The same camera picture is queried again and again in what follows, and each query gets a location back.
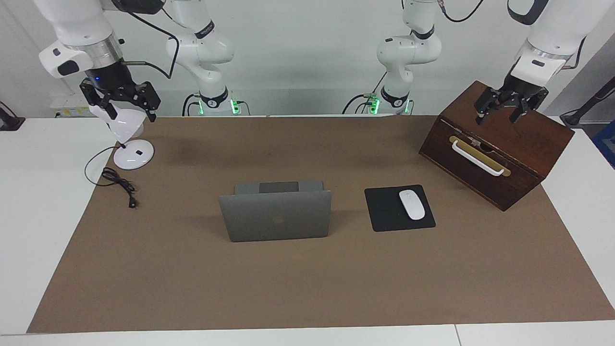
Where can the white power strip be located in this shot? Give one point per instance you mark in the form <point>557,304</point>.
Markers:
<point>67,109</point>

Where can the grey aluminium laptop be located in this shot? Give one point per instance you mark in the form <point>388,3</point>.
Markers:
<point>274,216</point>

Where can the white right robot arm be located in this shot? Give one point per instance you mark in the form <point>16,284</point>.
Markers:
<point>72,19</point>

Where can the white computer mouse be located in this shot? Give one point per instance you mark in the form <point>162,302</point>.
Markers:
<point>412,205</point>

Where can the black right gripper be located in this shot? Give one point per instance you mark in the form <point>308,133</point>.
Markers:
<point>115,89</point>

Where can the dark brown wooden box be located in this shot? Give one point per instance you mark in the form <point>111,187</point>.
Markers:
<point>519,129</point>

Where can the blue crate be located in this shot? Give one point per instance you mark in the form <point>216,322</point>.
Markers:
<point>606,144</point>

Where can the brown table mat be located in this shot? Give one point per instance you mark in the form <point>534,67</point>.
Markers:
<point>192,278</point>

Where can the black mouse pad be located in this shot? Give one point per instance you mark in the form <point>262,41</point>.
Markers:
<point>384,211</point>

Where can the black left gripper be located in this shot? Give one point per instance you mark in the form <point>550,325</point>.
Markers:
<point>516,89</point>

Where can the black clamp mount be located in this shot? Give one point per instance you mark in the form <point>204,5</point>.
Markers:
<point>9,122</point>

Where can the white desk lamp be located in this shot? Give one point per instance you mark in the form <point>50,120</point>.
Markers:
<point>134,156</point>

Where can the black stand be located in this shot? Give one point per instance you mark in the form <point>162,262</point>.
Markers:
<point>588,103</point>

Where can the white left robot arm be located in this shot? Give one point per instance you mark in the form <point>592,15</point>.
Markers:
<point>408,48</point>

